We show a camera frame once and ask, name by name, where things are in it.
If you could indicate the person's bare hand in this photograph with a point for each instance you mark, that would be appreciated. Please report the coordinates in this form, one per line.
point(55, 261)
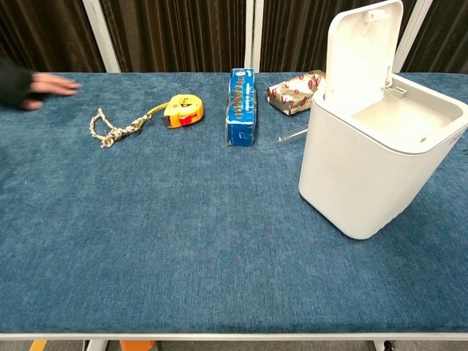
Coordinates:
point(49, 87)

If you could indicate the person's dark sleeved forearm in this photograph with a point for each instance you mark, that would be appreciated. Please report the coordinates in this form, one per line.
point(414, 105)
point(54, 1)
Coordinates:
point(12, 86)

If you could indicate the blue carpeted table top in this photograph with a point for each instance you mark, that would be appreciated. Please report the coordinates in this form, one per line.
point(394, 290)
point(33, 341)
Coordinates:
point(183, 219)

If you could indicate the white trash bin lid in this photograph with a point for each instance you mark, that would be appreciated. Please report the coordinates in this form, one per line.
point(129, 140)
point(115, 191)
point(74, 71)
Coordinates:
point(360, 51)

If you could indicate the white plastic trash bin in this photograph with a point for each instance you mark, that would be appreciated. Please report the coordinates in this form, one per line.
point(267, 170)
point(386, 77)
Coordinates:
point(373, 161)

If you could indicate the yellow tape measure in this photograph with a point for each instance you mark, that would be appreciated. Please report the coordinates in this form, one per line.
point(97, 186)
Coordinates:
point(184, 110)

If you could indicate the dark brown curtain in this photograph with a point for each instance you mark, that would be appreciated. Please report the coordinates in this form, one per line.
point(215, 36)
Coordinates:
point(175, 33)

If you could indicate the long blue cardboard box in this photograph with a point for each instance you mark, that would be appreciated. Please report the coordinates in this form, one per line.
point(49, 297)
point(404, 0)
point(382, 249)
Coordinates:
point(242, 108)

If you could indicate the crumpled red-printed snack wrapper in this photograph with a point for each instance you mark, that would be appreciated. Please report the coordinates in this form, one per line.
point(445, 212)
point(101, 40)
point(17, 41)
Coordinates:
point(292, 93)

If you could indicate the clear plastic tube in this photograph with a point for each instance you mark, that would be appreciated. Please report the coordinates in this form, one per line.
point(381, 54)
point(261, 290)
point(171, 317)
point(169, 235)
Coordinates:
point(290, 135)

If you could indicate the white table leg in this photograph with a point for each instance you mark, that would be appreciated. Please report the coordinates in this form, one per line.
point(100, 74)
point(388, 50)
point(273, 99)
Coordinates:
point(96, 345)

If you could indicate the orange object under table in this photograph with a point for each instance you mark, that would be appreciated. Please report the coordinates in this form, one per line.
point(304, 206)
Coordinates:
point(136, 345)

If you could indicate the white metal frame post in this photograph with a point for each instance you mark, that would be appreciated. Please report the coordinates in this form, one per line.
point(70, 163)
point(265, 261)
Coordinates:
point(253, 34)
point(409, 33)
point(104, 34)

